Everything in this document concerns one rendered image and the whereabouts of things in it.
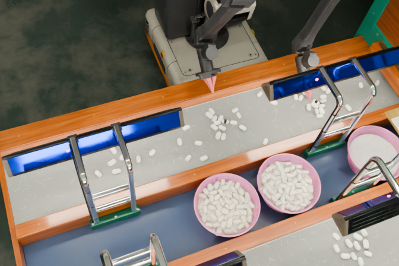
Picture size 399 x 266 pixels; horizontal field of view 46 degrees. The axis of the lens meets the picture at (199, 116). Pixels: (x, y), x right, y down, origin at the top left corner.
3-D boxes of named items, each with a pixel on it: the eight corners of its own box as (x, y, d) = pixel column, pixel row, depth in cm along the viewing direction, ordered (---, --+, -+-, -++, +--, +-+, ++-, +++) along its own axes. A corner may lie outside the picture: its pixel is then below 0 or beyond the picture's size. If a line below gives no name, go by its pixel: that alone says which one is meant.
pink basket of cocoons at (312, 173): (240, 187, 201) (244, 179, 193) (281, 152, 212) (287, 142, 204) (285, 234, 192) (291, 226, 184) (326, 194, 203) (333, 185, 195)
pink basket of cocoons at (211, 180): (182, 193, 198) (184, 184, 190) (240, 174, 205) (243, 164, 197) (206, 253, 185) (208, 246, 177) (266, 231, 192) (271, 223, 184)
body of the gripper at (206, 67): (221, 72, 206) (218, 56, 204) (200, 78, 203) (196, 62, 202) (217, 71, 212) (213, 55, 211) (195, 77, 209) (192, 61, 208)
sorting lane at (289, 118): (2, 161, 193) (1, 159, 191) (370, 57, 240) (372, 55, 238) (16, 229, 179) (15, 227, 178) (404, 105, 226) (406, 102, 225)
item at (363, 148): (336, 146, 215) (340, 141, 211) (377, 133, 221) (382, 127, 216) (361, 189, 205) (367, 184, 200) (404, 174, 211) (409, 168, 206)
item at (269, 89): (260, 86, 185) (264, 75, 179) (390, 50, 201) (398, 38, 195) (269, 102, 181) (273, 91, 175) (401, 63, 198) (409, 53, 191)
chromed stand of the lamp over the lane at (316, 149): (287, 124, 220) (314, 65, 182) (323, 113, 225) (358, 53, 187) (306, 159, 211) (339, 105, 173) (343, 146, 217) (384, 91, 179)
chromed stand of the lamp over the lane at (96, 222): (80, 187, 195) (63, 135, 157) (127, 173, 200) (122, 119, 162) (92, 230, 186) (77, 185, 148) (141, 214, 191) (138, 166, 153)
